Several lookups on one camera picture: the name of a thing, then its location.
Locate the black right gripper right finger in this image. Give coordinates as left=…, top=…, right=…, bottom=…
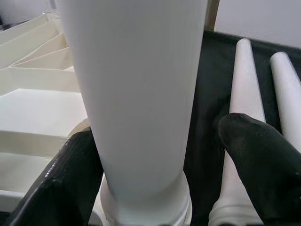
left=217, top=113, right=301, bottom=226

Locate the white plastic children table top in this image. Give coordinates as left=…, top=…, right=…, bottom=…
left=0, top=11, right=103, bottom=226

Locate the white plastic table leg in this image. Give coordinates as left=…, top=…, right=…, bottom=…
left=60, top=0, right=209, bottom=226
left=208, top=38, right=268, bottom=226
left=269, top=52, right=301, bottom=153

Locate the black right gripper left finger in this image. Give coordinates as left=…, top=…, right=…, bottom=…
left=2, top=127, right=104, bottom=226

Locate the beige wooden board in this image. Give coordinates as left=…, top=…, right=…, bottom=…
left=205, top=0, right=221, bottom=32

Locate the black table cloth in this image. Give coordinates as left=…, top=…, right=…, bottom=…
left=182, top=29, right=301, bottom=226

